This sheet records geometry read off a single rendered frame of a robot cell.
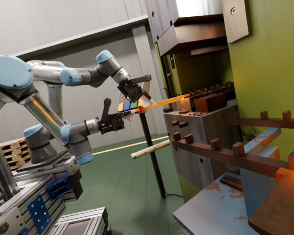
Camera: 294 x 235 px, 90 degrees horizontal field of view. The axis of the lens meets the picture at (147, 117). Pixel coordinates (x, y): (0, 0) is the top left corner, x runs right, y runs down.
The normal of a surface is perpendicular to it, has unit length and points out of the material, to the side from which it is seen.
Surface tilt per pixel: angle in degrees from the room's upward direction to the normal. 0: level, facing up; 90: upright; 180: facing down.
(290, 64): 90
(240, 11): 90
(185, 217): 0
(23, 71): 85
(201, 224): 0
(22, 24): 90
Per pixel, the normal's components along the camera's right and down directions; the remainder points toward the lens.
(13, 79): 0.68, -0.14
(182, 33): 0.34, 0.07
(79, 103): -0.03, 0.17
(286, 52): -0.91, 0.29
